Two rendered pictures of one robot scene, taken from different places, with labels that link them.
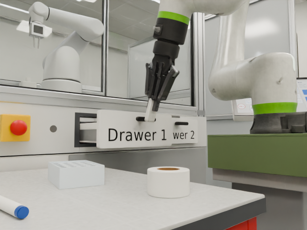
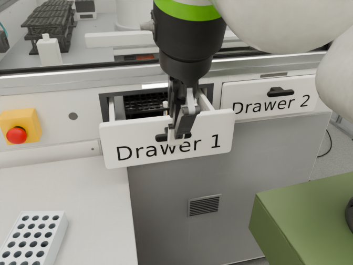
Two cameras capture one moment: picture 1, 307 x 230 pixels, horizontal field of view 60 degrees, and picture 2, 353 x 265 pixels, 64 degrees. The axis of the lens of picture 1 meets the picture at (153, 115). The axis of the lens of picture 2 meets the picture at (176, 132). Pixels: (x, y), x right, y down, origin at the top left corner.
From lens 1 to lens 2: 0.59 m
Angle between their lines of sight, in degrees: 47
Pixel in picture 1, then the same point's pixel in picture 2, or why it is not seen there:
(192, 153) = (300, 122)
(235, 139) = (282, 239)
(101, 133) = (106, 153)
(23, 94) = (23, 82)
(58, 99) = (72, 80)
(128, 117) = (148, 128)
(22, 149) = (42, 140)
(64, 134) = (89, 120)
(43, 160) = (69, 148)
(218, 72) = (335, 66)
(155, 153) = not seen: hidden behind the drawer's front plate
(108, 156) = not seen: hidden behind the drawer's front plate
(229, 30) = not seen: outside the picture
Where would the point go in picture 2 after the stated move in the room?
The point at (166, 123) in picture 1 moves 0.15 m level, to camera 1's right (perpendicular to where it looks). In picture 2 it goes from (222, 126) to (293, 145)
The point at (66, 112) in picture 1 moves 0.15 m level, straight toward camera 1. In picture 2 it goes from (85, 94) to (51, 128)
